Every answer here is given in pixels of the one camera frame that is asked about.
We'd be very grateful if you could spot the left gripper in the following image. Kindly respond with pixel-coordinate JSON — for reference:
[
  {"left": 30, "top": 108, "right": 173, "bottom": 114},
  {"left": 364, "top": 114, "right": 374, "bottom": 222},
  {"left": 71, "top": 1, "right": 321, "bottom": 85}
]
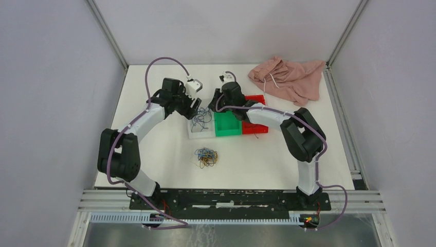
[{"left": 173, "top": 85, "right": 202, "bottom": 120}]

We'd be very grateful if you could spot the blue wire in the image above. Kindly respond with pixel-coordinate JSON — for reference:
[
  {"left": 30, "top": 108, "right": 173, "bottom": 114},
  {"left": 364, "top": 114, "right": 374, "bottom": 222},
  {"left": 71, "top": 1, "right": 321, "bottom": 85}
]
[{"left": 190, "top": 107, "right": 214, "bottom": 134}]

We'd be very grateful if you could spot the wire bundle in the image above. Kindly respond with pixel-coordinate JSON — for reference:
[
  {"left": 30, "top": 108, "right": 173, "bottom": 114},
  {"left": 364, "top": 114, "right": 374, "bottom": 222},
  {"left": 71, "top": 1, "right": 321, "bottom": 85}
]
[{"left": 191, "top": 147, "right": 219, "bottom": 170}]

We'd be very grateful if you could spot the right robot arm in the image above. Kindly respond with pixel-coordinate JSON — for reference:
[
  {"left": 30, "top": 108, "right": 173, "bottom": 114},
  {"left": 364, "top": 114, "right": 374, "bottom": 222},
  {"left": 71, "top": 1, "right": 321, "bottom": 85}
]
[{"left": 209, "top": 82, "right": 327, "bottom": 210}]

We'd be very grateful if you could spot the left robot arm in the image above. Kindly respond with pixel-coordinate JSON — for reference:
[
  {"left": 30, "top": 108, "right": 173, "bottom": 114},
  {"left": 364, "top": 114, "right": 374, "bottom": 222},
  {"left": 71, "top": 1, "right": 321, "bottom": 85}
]
[{"left": 97, "top": 78, "right": 203, "bottom": 209}]

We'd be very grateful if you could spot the clear plastic bin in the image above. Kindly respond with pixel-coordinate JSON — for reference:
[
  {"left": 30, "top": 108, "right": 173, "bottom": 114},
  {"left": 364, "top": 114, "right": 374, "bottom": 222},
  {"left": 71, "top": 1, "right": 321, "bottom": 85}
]
[{"left": 187, "top": 101, "right": 216, "bottom": 139}]

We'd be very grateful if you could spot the green plastic bin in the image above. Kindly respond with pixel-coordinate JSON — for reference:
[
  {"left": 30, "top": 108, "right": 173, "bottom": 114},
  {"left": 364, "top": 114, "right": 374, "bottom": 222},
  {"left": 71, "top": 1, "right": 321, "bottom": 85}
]
[{"left": 214, "top": 112, "right": 242, "bottom": 137}]

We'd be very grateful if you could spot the red plastic bin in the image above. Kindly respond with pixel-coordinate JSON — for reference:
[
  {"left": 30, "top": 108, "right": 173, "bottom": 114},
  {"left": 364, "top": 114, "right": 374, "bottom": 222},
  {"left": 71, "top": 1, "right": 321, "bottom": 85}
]
[{"left": 242, "top": 95, "right": 269, "bottom": 135}]

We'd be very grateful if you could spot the pink cloth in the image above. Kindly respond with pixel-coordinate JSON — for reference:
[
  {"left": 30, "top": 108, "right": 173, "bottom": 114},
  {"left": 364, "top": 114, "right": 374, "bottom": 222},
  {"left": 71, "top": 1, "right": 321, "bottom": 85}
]
[{"left": 248, "top": 56, "right": 326, "bottom": 107}]

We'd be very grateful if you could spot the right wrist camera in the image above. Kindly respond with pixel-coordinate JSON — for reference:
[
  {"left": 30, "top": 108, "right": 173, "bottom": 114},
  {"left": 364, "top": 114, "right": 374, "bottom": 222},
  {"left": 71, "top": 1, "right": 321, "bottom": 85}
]
[{"left": 219, "top": 70, "right": 237, "bottom": 84}]

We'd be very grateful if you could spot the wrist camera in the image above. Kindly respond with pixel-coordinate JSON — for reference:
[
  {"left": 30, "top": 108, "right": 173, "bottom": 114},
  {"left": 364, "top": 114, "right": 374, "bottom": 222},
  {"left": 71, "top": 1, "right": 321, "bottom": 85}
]
[
  {"left": 219, "top": 70, "right": 237, "bottom": 84},
  {"left": 185, "top": 79, "right": 203, "bottom": 100}
]

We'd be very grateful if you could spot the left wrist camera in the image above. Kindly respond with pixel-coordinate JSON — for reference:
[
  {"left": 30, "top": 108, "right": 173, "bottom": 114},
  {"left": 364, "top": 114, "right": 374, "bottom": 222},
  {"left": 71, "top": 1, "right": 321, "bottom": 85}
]
[{"left": 185, "top": 79, "right": 203, "bottom": 100}]

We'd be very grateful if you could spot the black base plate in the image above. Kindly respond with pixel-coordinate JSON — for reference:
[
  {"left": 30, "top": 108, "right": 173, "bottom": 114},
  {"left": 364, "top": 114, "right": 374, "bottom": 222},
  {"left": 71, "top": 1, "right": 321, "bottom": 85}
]
[{"left": 149, "top": 188, "right": 332, "bottom": 220}]

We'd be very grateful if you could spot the white cable duct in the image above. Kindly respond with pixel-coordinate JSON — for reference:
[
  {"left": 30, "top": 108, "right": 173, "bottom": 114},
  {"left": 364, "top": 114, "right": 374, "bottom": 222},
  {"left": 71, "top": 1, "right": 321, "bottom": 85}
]
[{"left": 90, "top": 212, "right": 303, "bottom": 226}]

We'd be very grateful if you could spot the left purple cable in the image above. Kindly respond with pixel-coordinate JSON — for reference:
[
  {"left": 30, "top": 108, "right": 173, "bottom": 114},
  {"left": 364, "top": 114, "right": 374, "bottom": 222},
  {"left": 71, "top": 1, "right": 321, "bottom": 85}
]
[{"left": 106, "top": 57, "right": 191, "bottom": 230}]

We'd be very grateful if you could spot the aluminium frame rail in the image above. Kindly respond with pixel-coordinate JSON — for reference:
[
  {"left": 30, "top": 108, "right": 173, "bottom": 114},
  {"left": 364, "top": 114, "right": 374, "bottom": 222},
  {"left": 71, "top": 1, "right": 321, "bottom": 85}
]
[{"left": 78, "top": 189, "right": 386, "bottom": 214}]

